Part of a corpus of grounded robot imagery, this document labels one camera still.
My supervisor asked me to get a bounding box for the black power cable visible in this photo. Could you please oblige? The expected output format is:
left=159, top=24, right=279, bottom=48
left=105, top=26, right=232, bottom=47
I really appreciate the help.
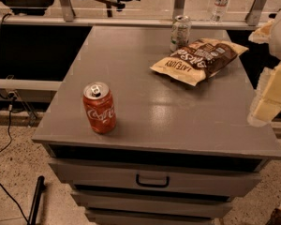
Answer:
left=0, top=12, right=31, bottom=225

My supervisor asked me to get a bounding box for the clear plastic water bottle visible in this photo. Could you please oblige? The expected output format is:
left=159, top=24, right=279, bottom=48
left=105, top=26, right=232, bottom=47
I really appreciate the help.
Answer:
left=210, top=0, right=229, bottom=23

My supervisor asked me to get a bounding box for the black drawer handle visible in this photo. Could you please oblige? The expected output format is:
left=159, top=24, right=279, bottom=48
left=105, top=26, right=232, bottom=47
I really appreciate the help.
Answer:
left=135, top=174, right=170, bottom=188

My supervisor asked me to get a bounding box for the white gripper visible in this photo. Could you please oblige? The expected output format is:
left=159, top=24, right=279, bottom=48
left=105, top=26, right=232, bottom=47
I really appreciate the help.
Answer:
left=247, top=10, right=281, bottom=127

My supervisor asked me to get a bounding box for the grey drawer cabinet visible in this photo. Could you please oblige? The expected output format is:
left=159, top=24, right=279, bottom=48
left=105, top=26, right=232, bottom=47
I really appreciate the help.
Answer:
left=34, top=26, right=281, bottom=225

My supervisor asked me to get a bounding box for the black floor pole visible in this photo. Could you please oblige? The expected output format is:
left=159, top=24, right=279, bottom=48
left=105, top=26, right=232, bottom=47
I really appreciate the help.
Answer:
left=27, top=175, right=46, bottom=225

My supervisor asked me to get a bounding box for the green white soda can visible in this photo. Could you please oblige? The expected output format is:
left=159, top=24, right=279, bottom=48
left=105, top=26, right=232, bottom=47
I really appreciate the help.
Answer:
left=170, top=15, right=191, bottom=52

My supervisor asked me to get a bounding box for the brown white chip bag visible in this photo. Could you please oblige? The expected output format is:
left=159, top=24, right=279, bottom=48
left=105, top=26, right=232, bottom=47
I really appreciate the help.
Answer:
left=151, top=38, right=247, bottom=86

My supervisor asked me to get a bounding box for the red coke can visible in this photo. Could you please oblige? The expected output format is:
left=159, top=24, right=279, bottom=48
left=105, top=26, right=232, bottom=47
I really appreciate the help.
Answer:
left=82, top=82, right=116, bottom=134

